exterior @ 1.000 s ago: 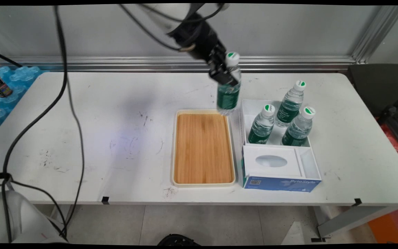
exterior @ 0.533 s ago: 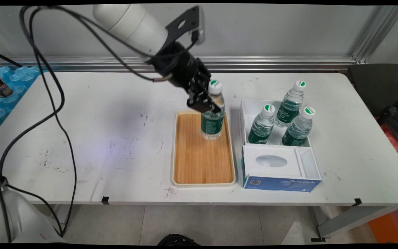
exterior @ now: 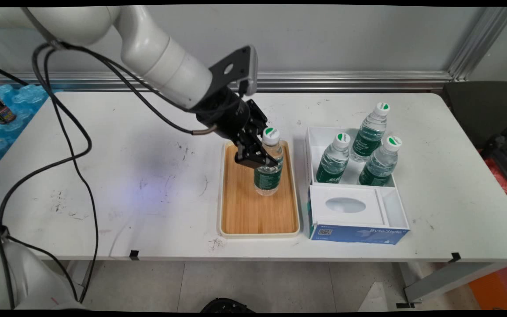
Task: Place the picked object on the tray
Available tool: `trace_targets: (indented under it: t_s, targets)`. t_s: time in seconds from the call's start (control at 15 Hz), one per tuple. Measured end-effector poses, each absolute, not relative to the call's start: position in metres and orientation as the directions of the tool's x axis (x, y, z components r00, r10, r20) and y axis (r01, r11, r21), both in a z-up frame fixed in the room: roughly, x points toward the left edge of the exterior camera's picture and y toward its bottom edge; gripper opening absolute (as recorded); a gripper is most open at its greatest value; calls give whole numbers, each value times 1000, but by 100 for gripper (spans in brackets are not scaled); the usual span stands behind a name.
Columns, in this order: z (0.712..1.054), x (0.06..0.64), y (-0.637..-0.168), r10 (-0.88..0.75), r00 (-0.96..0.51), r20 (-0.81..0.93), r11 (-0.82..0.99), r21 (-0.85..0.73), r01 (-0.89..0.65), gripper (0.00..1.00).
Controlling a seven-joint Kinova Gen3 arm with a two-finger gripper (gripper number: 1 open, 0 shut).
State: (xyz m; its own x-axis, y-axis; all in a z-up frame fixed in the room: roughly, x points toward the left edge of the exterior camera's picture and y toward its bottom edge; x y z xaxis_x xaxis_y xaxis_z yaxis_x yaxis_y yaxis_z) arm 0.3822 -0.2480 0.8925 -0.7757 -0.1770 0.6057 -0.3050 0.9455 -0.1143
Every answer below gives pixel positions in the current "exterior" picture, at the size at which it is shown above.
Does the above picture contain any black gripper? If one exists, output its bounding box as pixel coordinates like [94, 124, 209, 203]
[195, 87, 279, 169]

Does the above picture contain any blue tissue box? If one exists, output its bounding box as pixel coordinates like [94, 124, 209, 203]
[308, 196, 409, 245]

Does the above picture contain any green label water bottle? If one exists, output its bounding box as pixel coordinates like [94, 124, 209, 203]
[358, 135, 403, 187]
[253, 127, 284, 197]
[315, 132, 351, 184]
[351, 102, 390, 163]

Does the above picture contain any grey metal table leg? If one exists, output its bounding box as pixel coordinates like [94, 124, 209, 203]
[396, 262, 503, 309]

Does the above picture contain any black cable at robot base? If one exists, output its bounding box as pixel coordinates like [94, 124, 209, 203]
[7, 236, 81, 304]

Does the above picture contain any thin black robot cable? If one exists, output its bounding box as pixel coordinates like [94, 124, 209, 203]
[31, 42, 247, 304]

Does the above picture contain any black cable behind table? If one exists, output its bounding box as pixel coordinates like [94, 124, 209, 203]
[0, 61, 30, 87]

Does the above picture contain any blue plastic packaging sheet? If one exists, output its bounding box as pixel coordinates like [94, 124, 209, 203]
[0, 83, 63, 177]

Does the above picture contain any red bag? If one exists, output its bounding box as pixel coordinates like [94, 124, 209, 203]
[481, 154, 507, 208]

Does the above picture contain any black object on floor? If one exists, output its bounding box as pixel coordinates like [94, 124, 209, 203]
[200, 298, 257, 313]

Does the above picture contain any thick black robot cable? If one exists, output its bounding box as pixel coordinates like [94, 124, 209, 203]
[0, 42, 219, 309]

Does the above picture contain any horizontal aluminium frame rail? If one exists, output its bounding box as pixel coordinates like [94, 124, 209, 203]
[0, 70, 455, 92]

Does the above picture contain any diagonal aluminium frame post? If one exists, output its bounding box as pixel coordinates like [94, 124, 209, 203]
[447, 6, 507, 81]

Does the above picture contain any wooden tray with white rim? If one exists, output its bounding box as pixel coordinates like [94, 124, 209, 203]
[217, 139, 301, 239]

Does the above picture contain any orange floor panel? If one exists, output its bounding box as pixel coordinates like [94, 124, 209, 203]
[468, 262, 507, 310]

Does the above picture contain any white compartment organizer box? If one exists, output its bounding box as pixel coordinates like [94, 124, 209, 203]
[305, 126, 410, 231]

